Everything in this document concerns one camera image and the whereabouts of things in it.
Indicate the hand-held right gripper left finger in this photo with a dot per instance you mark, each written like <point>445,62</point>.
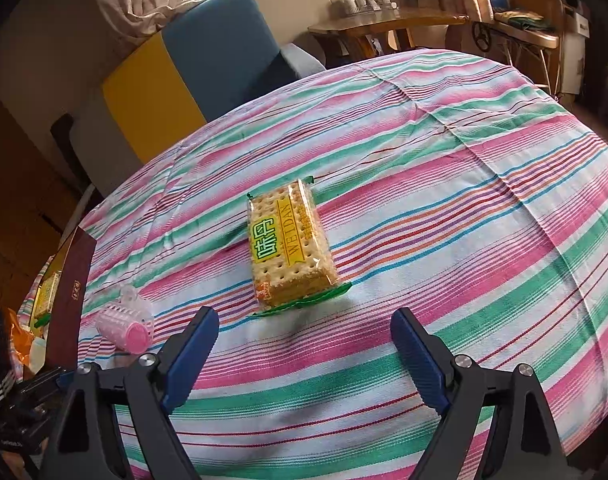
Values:
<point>194,355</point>

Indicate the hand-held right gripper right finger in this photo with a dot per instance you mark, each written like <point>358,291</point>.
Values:
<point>414,355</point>

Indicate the silver and orange snack bag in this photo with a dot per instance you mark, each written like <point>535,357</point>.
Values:
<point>19,345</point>

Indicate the green-ended cracker packet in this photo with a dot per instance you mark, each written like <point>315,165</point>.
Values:
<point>289,245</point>
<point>46,297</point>

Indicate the dark red box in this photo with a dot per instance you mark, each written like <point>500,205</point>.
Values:
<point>71,300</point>

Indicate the pink hair roller left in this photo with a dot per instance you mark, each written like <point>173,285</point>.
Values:
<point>126,325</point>

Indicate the striped bed sheet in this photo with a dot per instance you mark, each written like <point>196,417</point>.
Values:
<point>434,210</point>

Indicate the brown wooden cabinet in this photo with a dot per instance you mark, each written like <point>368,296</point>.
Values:
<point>19,185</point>

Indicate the blue and yellow armchair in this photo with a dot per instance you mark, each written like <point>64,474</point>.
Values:
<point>219,50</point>

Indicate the wooden side table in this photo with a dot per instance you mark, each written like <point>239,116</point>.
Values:
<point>384,22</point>

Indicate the wooden chair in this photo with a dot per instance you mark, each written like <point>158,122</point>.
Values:
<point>529,40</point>

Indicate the white cabinet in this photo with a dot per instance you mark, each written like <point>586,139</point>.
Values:
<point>576,50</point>

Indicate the yellow and green cloth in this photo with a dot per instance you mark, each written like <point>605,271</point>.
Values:
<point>521,20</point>

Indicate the pale pink curtain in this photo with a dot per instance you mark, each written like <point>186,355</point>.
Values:
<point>129,0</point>

